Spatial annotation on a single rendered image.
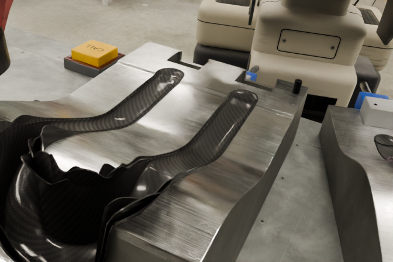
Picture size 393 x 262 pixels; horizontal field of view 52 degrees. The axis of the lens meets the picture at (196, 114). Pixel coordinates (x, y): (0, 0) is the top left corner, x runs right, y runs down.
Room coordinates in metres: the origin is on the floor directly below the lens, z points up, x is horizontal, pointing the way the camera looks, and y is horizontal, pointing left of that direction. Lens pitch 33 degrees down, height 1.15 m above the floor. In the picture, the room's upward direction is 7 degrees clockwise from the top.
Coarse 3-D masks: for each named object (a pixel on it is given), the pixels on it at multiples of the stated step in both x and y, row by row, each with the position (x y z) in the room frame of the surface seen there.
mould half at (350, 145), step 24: (336, 120) 0.48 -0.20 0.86; (360, 120) 0.49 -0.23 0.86; (336, 144) 0.43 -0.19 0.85; (360, 144) 0.43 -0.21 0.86; (336, 168) 0.40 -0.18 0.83; (360, 168) 0.34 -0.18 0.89; (384, 168) 0.34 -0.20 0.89; (336, 192) 0.37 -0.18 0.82; (360, 192) 0.32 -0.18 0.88; (384, 192) 0.30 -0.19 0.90; (336, 216) 0.35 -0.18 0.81; (360, 216) 0.29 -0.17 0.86; (384, 216) 0.27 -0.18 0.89; (360, 240) 0.27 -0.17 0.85; (384, 240) 0.25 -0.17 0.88
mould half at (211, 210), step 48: (144, 48) 0.58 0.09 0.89; (96, 96) 0.43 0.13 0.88; (192, 96) 0.45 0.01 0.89; (288, 96) 0.47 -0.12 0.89; (96, 144) 0.28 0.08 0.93; (144, 144) 0.32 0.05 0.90; (240, 144) 0.36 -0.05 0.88; (288, 144) 0.45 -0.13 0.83; (192, 192) 0.23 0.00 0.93; (240, 192) 0.25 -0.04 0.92; (144, 240) 0.18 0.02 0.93; (192, 240) 0.18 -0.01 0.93; (240, 240) 0.27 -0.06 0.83
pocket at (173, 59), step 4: (180, 52) 0.58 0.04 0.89; (172, 56) 0.56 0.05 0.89; (176, 56) 0.57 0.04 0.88; (180, 56) 0.58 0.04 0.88; (168, 60) 0.55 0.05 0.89; (172, 60) 0.56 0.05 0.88; (176, 60) 0.57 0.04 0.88; (180, 60) 0.58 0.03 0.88; (184, 60) 0.58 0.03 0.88; (208, 60) 0.56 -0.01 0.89; (184, 64) 0.57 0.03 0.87; (188, 64) 0.57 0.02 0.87; (192, 64) 0.57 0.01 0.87; (196, 64) 0.57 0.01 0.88; (196, 68) 0.57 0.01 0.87; (200, 68) 0.56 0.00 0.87
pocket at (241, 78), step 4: (244, 72) 0.54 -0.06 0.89; (240, 76) 0.53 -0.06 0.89; (244, 76) 0.54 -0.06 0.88; (236, 80) 0.51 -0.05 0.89; (240, 80) 0.53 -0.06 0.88; (244, 80) 0.54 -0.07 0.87; (248, 80) 0.54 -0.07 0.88; (248, 84) 0.53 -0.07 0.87; (252, 84) 0.53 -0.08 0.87; (256, 84) 0.53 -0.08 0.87; (260, 84) 0.53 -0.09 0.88; (264, 84) 0.53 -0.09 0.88; (260, 88) 0.53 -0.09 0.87; (264, 88) 0.52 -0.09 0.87; (268, 88) 0.52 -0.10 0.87; (272, 88) 0.52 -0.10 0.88
